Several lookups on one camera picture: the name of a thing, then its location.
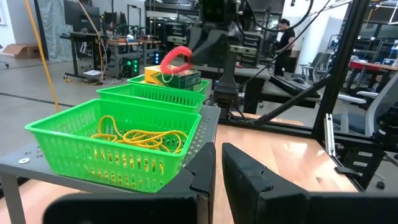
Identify silver frame bracket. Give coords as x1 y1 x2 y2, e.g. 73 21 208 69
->
323 113 337 157

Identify yellow hanging cable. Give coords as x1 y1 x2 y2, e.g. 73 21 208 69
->
24 0 62 113

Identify yellow green crayon box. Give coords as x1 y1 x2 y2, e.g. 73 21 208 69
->
144 64 202 90

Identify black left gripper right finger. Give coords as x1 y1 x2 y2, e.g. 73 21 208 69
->
221 142 398 224

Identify brown cardboard box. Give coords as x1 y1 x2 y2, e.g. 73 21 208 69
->
2 43 40 60

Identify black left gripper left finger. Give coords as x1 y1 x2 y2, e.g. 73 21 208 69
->
43 142 216 224

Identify black keyboard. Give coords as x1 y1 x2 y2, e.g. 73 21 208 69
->
268 74 322 101

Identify wooden top workbench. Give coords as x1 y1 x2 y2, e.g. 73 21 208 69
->
60 32 163 79

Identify white box on floor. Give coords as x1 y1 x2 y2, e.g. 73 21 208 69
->
81 69 104 83

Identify black hanging cable loop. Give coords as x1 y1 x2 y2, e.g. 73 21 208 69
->
241 0 315 33

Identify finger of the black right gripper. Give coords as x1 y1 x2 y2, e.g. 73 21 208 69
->
185 32 231 67

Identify person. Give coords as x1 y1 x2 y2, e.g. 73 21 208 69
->
272 17 297 77

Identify computer with green lights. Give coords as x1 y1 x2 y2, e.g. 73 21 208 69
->
122 57 141 79

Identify grey blue office chair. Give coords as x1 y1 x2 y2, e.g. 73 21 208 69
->
331 73 398 135

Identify green slotted plastic basket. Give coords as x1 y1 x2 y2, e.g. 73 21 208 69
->
24 98 202 194
127 73 212 96
96 83 208 114

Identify grey perforated metal shelf riser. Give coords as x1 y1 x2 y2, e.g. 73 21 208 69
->
0 105 222 224

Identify black desk monitor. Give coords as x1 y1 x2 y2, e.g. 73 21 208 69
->
63 0 102 34

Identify red top table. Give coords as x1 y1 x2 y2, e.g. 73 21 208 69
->
348 60 398 73

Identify black table frame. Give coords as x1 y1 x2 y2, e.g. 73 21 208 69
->
217 0 398 191

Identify short orange coil keychain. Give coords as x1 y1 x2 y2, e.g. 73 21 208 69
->
159 45 194 83

